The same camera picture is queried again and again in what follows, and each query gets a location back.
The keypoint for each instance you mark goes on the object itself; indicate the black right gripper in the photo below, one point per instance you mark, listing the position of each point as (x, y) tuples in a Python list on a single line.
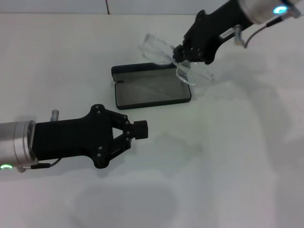
[(209, 31)]

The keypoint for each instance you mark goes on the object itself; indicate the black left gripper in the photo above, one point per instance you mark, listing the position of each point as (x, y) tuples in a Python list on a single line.
[(71, 137)]

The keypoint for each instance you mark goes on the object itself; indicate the clear white glasses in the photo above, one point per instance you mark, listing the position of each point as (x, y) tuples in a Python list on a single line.
[(187, 71)]

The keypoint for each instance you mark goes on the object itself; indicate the black glasses case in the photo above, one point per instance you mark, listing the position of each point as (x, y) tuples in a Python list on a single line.
[(147, 92)]

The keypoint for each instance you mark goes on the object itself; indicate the silver right wrist bracket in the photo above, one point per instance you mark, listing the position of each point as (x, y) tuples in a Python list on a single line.
[(238, 39)]

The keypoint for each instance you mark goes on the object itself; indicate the silver wrist bracket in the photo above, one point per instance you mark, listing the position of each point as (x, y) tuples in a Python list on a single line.
[(238, 39), (55, 115)]

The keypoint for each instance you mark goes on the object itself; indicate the silver left wrist bracket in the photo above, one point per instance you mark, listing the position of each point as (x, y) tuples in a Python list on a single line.
[(55, 115)]

